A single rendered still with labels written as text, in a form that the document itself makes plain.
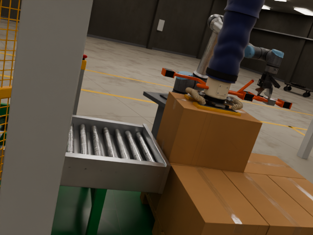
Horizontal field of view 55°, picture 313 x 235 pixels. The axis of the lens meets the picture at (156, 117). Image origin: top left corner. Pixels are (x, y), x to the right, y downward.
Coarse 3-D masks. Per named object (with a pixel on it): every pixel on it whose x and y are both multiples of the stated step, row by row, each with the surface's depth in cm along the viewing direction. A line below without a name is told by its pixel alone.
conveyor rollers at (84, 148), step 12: (0, 120) 200; (72, 132) 211; (84, 132) 216; (96, 132) 222; (108, 132) 227; (120, 132) 236; (72, 144) 194; (84, 144) 198; (96, 144) 203; (108, 144) 209; (120, 144) 214; (132, 144) 219; (144, 144) 224
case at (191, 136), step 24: (168, 96) 230; (168, 120) 220; (192, 120) 199; (216, 120) 202; (240, 120) 206; (168, 144) 211; (192, 144) 205; (216, 144) 209; (240, 144) 213; (216, 168) 216; (240, 168) 220
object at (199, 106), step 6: (198, 102) 210; (210, 102) 207; (198, 108) 202; (204, 108) 203; (210, 108) 204; (216, 108) 207; (222, 108) 211; (228, 108) 212; (234, 114) 211; (240, 114) 212
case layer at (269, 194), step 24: (192, 168) 207; (264, 168) 241; (288, 168) 255; (168, 192) 200; (192, 192) 176; (216, 192) 183; (240, 192) 192; (264, 192) 200; (288, 192) 210; (312, 192) 220; (168, 216) 194; (192, 216) 164; (216, 216) 158; (240, 216) 164; (264, 216) 170; (288, 216) 178; (312, 216) 185
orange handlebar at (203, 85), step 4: (180, 76) 233; (184, 76) 234; (188, 76) 235; (196, 80) 238; (200, 80) 232; (200, 84) 210; (204, 84) 224; (204, 88) 211; (208, 88) 211; (228, 92) 216; (232, 92) 217; (236, 92) 219; (240, 96) 220; (256, 96) 226; (260, 100) 226; (264, 100) 226; (276, 100) 235; (280, 104) 231
